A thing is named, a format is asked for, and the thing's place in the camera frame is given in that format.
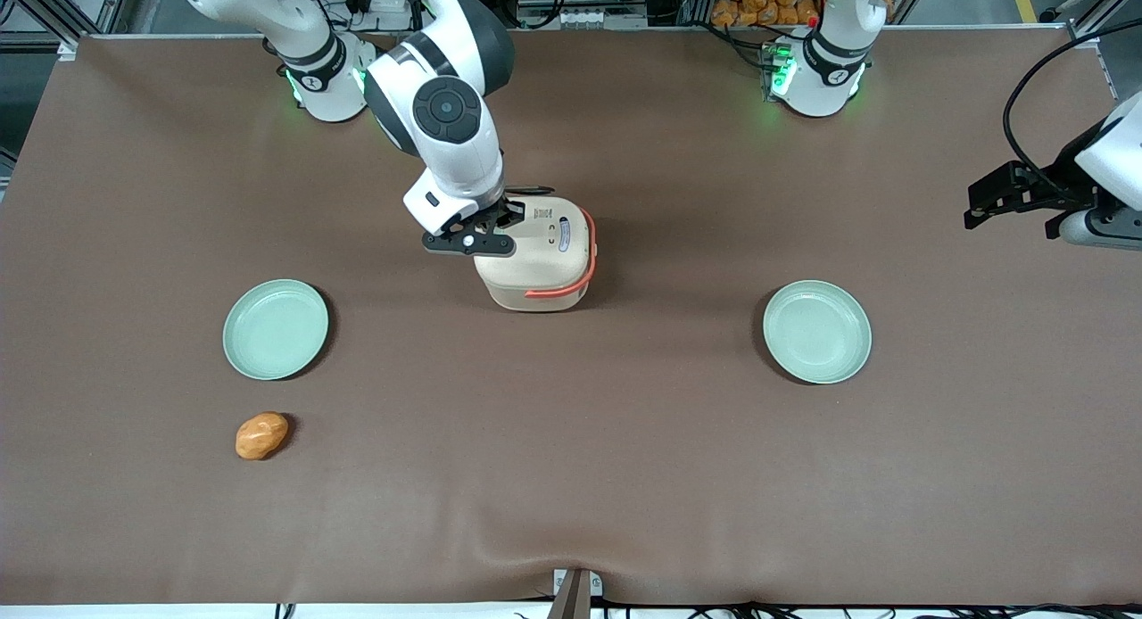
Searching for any pale green round plate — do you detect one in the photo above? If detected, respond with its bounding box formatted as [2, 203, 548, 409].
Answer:
[762, 280, 873, 386]
[222, 279, 330, 382]

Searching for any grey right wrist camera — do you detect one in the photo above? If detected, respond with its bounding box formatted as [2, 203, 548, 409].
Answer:
[421, 230, 517, 259]

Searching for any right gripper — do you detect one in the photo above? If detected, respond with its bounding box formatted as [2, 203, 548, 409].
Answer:
[403, 169, 528, 239]

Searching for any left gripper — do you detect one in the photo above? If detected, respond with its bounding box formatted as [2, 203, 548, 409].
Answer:
[963, 93, 1142, 231]

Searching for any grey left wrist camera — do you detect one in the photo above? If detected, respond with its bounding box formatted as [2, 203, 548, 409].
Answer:
[1058, 206, 1142, 252]

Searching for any bag of orange bread rolls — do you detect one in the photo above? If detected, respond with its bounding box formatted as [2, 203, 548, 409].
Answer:
[710, 0, 823, 29]

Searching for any grey electronics box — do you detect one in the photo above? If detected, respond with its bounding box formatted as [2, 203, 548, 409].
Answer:
[516, 0, 650, 29]

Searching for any aluminium frame profile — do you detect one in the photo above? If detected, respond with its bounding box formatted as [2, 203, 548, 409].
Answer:
[0, 0, 83, 60]
[1051, 0, 1142, 49]

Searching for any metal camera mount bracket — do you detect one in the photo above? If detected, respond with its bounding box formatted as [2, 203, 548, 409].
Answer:
[546, 567, 604, 619]

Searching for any beige rice cooker orange handle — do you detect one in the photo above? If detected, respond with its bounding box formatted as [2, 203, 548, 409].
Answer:
[473, 196, 598, 314]

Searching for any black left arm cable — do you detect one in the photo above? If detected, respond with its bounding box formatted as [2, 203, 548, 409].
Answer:
[1002, 19, 1142, 202]

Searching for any orange-brown bread roll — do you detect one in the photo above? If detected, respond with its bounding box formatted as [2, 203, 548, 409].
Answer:
[235, 411, 291, 462]

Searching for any brown table mat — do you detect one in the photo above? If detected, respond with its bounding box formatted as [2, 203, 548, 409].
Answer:
[0, 29, 1142, 607]

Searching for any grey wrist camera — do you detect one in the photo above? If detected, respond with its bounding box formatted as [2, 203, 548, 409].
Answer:
[1058, 206, 1142, 252]
[421, 230, 517, 259]

